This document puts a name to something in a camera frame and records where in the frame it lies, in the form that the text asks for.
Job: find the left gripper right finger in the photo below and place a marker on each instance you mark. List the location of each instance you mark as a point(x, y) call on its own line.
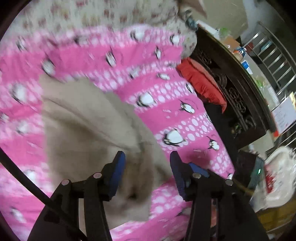
point(236, 220)

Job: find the beige zip jacket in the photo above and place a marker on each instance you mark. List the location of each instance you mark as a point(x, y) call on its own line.
point(85, 128)

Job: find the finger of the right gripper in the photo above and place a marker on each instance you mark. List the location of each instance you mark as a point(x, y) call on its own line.
point(198, 172)

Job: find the red cushion at bedside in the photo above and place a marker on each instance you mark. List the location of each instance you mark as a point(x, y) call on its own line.
point(202, 82)

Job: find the dark wooden headboard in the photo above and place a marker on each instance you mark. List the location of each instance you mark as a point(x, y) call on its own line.
point(247, 116)

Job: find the floral bed sheet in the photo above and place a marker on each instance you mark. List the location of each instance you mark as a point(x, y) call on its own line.
point(59, 16)

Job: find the white plastic bag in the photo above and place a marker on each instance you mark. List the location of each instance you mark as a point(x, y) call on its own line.
point(277, 181)

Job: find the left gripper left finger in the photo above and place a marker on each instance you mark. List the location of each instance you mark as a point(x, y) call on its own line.
point(76, 210)

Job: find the pink penguin blanket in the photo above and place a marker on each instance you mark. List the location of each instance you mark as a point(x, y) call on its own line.
point(141, 64)

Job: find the metal rack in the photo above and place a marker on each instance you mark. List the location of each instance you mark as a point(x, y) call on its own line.
point(272, 66)

